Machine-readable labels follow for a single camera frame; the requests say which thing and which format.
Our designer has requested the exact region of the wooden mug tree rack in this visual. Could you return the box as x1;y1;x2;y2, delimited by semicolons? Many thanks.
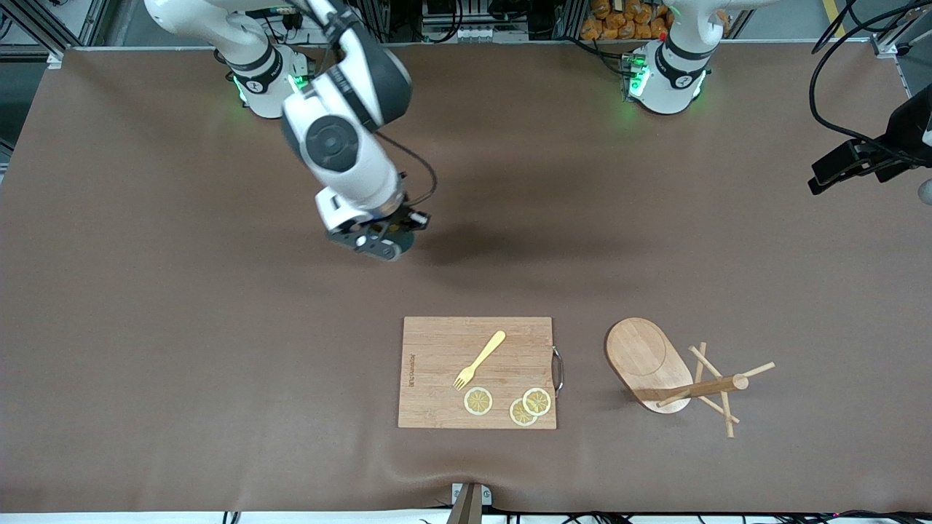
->
604;317;775;439

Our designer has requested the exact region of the grey electronics box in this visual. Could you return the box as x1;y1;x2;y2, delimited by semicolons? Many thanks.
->
421;0;532;43

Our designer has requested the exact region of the yellow plastic fork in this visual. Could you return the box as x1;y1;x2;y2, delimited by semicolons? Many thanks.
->
453;330;507;391

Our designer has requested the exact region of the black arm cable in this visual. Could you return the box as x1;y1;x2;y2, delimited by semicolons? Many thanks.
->
375;131;438;226
808;0;932;164

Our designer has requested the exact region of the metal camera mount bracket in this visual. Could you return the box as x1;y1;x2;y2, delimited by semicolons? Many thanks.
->
446;482;493;524

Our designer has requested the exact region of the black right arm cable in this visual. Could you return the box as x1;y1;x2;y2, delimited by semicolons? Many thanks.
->
375;131;438;226

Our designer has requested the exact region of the brown table cover mat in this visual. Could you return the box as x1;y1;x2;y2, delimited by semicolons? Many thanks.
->
0;40;932;514

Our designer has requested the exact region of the aluminium frame rail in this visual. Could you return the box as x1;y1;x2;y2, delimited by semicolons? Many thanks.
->
0;0;110;70
870;0;932;59

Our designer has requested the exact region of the bamboo cutting board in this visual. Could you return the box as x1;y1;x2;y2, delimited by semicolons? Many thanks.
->
398;316;566;430

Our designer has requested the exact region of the bag of orange buns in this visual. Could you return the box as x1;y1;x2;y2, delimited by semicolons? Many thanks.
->
580;0;674;41

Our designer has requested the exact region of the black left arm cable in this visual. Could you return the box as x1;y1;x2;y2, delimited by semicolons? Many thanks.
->
808;0;932;164

